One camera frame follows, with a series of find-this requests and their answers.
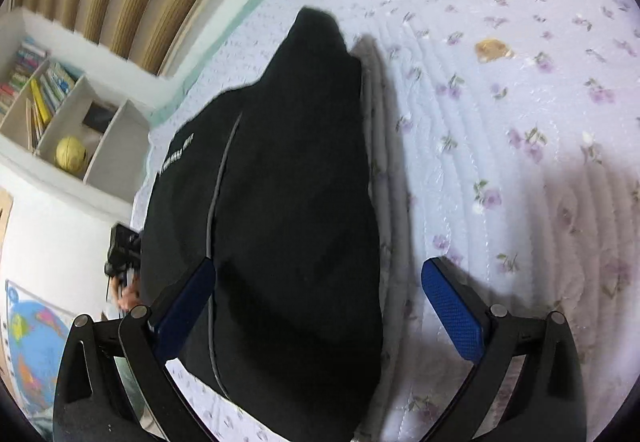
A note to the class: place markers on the row of books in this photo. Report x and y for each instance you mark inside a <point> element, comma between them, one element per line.
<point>45,87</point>

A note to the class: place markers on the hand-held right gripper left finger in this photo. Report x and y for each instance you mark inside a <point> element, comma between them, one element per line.
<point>185,307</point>

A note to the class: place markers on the yellow ball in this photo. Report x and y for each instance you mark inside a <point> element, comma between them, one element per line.
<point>71,153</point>

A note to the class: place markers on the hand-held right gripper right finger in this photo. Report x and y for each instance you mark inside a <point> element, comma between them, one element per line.
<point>452,309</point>

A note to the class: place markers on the black jacket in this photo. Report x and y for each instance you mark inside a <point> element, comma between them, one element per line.
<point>290,197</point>

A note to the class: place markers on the white bookshelf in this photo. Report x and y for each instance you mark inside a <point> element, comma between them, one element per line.
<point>125,137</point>

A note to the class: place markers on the person's left hand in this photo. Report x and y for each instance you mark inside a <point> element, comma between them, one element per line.
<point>130,299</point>

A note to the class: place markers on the white floral quilted blanket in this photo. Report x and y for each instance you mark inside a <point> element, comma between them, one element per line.
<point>500,97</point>

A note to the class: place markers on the globe wall poster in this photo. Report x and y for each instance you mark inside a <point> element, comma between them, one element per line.
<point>30,347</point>

